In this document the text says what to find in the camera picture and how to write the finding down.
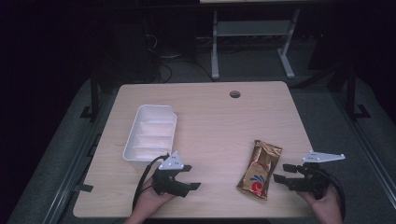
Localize white divided plastic tray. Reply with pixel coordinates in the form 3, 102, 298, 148
122, 104, 178, 163

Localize black floor cables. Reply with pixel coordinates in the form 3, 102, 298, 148
144, 31, 216, 84

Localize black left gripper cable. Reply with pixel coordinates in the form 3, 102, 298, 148
132, 153, 171, 213

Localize black metal stand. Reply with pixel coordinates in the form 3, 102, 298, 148
344, 63, 372, 121
79, 70, 101, 122

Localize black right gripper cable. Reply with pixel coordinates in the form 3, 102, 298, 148
319, 169, 347, 220

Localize person's left hand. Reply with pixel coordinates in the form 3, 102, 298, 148
134, 177, 177, 219

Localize person's right hand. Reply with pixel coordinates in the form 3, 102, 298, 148
297, 188, 343, 224

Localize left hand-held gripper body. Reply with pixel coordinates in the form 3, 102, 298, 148
151, 150, 190, 198

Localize black rail bracket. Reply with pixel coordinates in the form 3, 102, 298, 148
74, 183, 94, 193

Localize gold snack packet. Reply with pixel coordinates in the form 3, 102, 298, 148
235, 139, 284, 202

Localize white metal stand frame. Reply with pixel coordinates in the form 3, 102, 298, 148
210, 8, 302, 81

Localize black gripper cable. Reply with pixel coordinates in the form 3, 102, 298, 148
319, 169, 347, 220
132, 153, 171, 213

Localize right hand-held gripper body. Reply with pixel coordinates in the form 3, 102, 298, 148
288, 150, 347, 201

